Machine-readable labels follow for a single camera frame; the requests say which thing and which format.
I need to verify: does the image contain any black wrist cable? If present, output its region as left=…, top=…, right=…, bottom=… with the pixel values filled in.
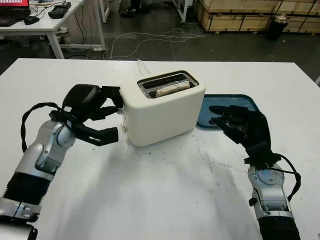
left=274, top=154, right=302, bottom=201
left=20, top=101, right=66, bottom=154

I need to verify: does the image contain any black computer mouse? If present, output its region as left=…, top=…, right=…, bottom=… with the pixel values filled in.
left=24, top=16, right=41, bottom=26

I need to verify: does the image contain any black trash bin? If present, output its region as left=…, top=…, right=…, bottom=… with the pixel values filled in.
left=265, top=14, right=289, bottom=41

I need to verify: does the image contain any white cable on floor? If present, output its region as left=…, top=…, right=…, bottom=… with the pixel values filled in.
left=103, top=27, right=211, bottom=61

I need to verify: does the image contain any blue speckled tray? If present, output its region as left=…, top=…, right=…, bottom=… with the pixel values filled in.
left=196, top=94, right=263, bottom=130

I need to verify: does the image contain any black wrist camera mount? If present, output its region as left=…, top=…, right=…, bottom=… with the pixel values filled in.
left=243, top=141, right=282, bottom=171
left=48, top=109, right=119, bottom=147

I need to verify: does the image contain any white office desk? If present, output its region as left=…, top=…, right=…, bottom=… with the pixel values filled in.
left=0, top=0, right=107, bottom=60

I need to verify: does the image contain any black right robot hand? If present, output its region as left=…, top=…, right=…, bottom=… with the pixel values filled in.
left=208, top=104, right=272, bottom=152

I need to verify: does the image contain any black handheld controller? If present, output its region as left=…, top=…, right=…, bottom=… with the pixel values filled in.
left=47, top=1, right=72, bottom=19

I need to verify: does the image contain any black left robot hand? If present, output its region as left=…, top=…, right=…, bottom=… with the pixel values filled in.
left=61, top=84, right=125, bottom=123

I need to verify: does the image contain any plywood shipping crate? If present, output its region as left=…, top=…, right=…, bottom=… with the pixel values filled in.
left=194, top=2, right=276, bottom=33
left=275, top=0, right=320, bottom=34
left=197, top=0, right=283, bottom=14

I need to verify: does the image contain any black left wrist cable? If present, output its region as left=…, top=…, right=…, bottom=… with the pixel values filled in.
left=20, top=101, right=66, bottom=154

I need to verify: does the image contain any white toaster power cord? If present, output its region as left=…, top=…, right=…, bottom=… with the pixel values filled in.
left=136, top=59, right=151, bottom=76

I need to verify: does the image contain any white table frame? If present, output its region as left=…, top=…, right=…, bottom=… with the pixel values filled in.
left=99, top=0, right=112, bottom=24
left=174, top=0, right=198, bottom=24

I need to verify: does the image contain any slice of bread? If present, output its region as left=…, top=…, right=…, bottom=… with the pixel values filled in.
left=155, top=81, right=191, bottom=99

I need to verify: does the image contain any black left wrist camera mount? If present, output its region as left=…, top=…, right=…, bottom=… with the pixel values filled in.
left=48, top=109, right=119, bottom=147

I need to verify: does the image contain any white two-slot toaster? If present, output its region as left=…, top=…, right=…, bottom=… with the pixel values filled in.
left=119, top=70, right=207, bottom=147

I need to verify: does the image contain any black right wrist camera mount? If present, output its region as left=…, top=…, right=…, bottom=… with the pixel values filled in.
left=243, top=141, right=282, bottom=171

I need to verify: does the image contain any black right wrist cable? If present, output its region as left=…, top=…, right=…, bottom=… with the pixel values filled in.
left=274, top=154, right=302, bottom=201

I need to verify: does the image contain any person in dark trousers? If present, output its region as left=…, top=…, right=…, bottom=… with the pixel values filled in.
left=119, top=0, right=141, bottom=18

